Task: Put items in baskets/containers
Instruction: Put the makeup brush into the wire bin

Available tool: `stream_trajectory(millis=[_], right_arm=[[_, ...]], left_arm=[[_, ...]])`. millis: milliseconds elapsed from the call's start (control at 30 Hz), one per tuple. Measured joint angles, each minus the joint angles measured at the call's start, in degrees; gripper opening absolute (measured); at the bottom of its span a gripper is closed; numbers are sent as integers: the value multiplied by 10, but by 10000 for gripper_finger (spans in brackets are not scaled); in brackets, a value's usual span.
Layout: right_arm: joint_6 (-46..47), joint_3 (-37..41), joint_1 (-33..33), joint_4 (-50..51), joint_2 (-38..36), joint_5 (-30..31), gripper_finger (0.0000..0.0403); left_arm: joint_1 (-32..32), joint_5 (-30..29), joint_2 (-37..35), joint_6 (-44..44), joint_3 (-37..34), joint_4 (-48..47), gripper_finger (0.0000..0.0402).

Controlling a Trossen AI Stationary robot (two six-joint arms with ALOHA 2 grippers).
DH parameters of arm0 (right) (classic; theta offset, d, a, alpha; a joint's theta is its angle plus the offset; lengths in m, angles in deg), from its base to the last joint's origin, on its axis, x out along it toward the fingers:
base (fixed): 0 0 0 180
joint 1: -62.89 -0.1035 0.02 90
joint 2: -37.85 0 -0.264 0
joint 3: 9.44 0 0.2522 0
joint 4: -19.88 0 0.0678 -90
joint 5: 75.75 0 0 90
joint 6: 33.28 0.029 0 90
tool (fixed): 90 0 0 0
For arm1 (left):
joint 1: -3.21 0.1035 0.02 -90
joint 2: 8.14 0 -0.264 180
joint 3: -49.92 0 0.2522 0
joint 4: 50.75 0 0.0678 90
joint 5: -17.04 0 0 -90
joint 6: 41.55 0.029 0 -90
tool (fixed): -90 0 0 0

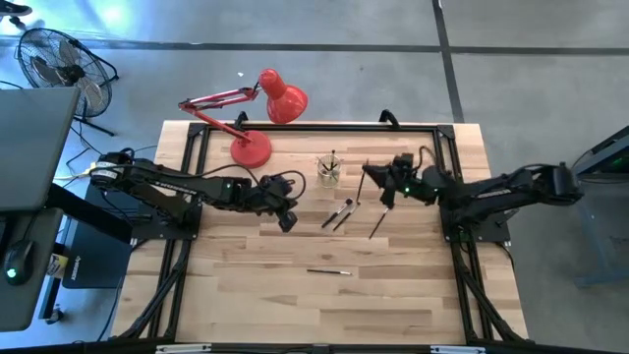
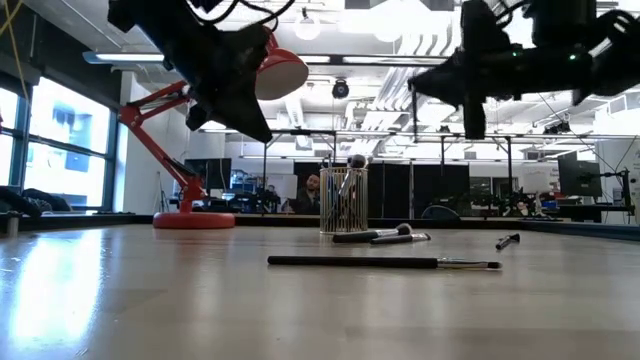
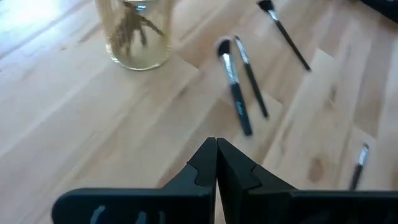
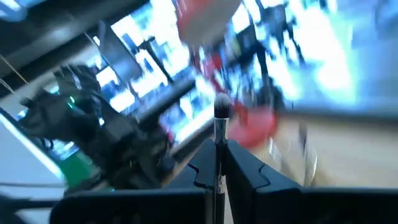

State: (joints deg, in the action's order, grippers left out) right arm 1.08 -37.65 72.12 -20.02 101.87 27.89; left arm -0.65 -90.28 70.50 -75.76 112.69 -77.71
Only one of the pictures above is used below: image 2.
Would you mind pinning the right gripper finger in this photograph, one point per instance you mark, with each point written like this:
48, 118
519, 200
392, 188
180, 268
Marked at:
445, 94
447, 75

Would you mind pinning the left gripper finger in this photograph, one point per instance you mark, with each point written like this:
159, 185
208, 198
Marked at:
245, 117
196, 116

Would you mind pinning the medium round-head makeup brush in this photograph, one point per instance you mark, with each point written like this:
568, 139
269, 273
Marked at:
360, 236

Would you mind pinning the long black eyeshadow brush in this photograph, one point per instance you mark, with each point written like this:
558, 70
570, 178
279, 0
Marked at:
350, 262

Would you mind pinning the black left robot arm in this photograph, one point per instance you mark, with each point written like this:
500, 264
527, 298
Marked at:
140, 15

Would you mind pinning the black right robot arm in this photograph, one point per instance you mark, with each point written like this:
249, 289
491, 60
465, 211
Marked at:
615, 65

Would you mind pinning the black computer monitor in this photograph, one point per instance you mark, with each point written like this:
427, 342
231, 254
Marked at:
207, 172
580, 175

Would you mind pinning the red desk lamp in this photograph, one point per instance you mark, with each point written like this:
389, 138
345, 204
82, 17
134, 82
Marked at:
285, 75

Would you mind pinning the person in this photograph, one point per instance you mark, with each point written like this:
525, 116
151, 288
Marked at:
312, 185

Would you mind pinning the black chair back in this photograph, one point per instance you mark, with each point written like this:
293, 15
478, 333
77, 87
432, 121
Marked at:
440, 212

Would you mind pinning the black bag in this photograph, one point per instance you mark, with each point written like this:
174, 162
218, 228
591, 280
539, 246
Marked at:
25, 200

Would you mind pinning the distant black workcell frame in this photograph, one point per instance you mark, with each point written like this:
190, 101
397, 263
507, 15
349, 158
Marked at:
300, 132

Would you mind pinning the black ceiling dome camera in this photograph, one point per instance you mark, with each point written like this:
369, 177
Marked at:
340, 89

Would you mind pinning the black aluminium table frame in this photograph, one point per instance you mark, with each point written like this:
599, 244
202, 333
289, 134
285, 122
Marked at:
280, 220

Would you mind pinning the small grey post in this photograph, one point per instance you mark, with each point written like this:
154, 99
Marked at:
12, 222

